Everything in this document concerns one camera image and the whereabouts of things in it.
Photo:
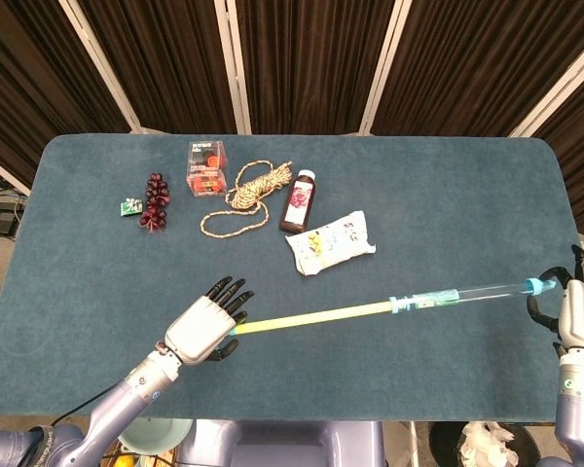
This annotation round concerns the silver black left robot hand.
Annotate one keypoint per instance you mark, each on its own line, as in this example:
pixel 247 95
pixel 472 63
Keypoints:
pixel 199 328

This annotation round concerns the yellow blue water squirter toy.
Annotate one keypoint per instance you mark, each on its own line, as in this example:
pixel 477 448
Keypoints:
pixel 321 321

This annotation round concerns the silver purple right robot arm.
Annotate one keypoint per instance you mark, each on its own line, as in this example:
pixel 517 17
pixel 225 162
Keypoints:
pixel 579 404

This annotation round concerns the pale green plastic basin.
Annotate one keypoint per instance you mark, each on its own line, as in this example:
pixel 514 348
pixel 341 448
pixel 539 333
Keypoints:
pixel 160 433

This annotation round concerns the dark red plastic grapes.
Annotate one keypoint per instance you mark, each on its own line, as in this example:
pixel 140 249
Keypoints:
pixel 156 194

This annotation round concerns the purple grey robot torso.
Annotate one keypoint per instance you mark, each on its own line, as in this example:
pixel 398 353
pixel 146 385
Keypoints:
pixel 282 442

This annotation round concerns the white snack bag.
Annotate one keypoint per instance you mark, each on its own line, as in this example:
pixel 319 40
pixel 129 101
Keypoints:
pixel 331 243

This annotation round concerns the clear box with red items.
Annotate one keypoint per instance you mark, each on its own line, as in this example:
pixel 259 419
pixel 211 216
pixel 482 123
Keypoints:
pixel 207 170

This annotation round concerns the brown bottle with flower label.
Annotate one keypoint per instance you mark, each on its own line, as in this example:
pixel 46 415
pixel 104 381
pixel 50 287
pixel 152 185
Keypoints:
pixel 298 204

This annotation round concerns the crumpled white paper trash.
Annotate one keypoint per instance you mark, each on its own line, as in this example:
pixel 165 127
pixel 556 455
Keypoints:
pixel 486 442

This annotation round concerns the brown curtain screen panel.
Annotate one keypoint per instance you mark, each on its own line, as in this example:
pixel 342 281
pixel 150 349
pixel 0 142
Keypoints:
pixel 311 58
pixel 39 63
pixel 165 58
pixel 467 58
pixel 579 146

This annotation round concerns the black waste bin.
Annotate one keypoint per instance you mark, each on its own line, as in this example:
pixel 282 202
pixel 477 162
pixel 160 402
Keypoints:
pixel 443 442

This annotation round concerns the blue carpet table cover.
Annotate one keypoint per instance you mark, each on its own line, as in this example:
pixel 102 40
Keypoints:
pixel 418 194

